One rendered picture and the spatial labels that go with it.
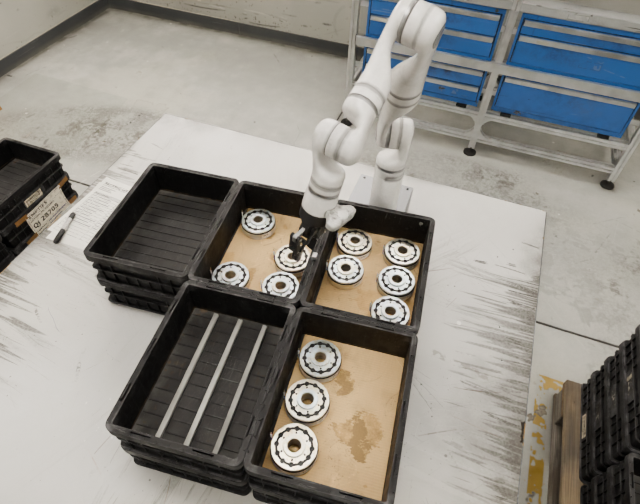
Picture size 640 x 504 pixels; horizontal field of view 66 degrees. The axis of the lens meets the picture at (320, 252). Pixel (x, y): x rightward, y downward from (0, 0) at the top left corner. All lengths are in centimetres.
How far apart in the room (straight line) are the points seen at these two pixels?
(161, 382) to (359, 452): 49
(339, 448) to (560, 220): 221
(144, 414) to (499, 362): 94
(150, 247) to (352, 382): 72
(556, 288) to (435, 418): 148
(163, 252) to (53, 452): 58
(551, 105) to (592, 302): 112
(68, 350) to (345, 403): 79
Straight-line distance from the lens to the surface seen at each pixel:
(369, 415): 120
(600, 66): 304
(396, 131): 144
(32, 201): 236
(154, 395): 126
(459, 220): 181
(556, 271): 278
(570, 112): 315
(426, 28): 110
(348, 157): 95
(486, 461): 137
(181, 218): 159
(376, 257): 145
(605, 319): 271
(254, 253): 145
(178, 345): 131
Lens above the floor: 193
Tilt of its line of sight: 49 degrees down
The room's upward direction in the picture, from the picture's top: 2 degrees clockwise
